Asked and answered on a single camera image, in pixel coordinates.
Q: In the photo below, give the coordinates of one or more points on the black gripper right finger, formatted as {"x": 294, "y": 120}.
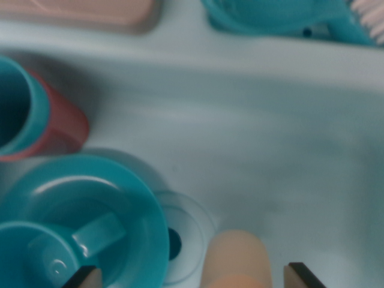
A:
{"x": 300, "y": 279}

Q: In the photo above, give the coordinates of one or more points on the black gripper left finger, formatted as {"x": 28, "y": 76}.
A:
{"x": 87, "y": 279}

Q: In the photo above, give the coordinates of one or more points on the cream detergent bottle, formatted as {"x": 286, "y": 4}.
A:
{"x": 237, "y": 258}

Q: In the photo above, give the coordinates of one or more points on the light blue toy sink unit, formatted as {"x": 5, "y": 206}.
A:
{"x": 270, "y": 135}

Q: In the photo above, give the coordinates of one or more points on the teal mug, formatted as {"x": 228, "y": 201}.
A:
{"x": 30, "y": 255}

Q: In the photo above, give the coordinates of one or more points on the teal plate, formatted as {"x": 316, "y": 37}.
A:
{"x": 144, "y": 210}

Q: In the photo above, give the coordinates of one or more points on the red tumbler cup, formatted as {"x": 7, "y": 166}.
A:
{"x": 66, "y": 126}

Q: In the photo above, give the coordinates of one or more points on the teal dish brush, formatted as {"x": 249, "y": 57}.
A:
{"x": 270, "y": 15}

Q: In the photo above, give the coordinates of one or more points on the grey toy faucet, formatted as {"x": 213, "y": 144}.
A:
{"x": 90, "y": 12}

